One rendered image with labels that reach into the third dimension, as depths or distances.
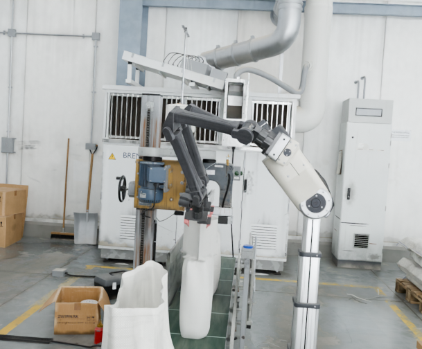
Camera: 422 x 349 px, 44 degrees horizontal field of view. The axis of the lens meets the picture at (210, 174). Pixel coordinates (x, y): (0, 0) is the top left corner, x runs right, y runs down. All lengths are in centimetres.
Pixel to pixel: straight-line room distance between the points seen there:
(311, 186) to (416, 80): 529
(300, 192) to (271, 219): 354
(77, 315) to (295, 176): 223
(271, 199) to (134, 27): 294
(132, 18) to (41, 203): 294
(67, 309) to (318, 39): 418
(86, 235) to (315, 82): 368
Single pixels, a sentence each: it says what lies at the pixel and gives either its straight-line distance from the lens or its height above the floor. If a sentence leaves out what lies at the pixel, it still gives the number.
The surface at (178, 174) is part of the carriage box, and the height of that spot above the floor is 125.
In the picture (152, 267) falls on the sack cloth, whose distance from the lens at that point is 155.
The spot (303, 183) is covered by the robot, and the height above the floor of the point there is 129.
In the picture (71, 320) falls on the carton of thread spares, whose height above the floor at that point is 11.
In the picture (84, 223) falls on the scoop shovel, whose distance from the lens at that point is 745.
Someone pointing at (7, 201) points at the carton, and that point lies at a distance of 725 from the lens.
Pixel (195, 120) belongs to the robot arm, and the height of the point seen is 156.
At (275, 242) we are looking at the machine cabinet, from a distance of 608.
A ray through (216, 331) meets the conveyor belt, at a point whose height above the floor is 38.
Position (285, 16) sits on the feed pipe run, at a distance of 563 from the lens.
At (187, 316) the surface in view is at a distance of 294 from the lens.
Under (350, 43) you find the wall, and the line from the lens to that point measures 755.
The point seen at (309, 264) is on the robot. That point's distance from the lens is 266.
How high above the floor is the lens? 144
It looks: 3 degrees down
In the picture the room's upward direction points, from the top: 3 degrees clockwise
